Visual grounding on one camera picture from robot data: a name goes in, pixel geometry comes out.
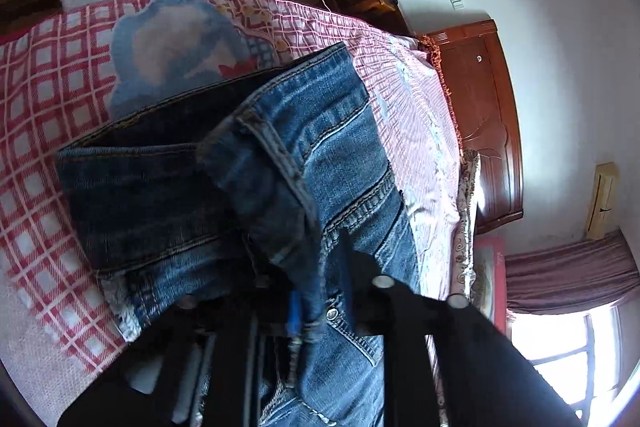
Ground blue denim jeans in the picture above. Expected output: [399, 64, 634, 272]
[55, 43, 419, 426]

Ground floral patterned quilt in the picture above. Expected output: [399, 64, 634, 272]
[450, 150, 480, 297]

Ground purple window curtain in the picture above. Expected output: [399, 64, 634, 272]
[504, 231, 639, 315]

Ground dark wooden headboard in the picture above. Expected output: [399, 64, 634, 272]
[430, 20, 524, 234]

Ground beige air conditioner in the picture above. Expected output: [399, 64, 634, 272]
[586, 161, 620, 241]

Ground white mattress cover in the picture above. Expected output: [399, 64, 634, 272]
[1, 0, 138, 426]

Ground pink plaid bed sheet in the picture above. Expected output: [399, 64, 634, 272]
[1, 0, 460, 373]

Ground window with dark frame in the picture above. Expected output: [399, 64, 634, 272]
[506, 295, 639, 426]

